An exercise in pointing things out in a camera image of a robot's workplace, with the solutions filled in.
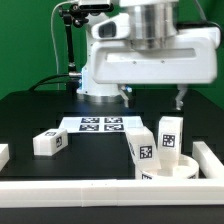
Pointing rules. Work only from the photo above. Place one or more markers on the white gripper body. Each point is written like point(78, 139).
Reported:
point(187, 58)

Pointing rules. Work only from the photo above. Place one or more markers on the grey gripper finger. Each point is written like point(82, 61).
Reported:
point(126, 93)
point(182, 90)

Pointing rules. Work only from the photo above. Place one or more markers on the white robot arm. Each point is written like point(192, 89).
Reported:
point(139, 42)

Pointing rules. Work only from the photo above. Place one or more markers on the white marker sheet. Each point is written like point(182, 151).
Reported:
point(100, 124)

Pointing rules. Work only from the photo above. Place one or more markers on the white U-shaped fence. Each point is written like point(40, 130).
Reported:
point(88, 193)

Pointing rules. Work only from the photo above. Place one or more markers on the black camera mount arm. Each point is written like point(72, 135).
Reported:
point(72, 17)

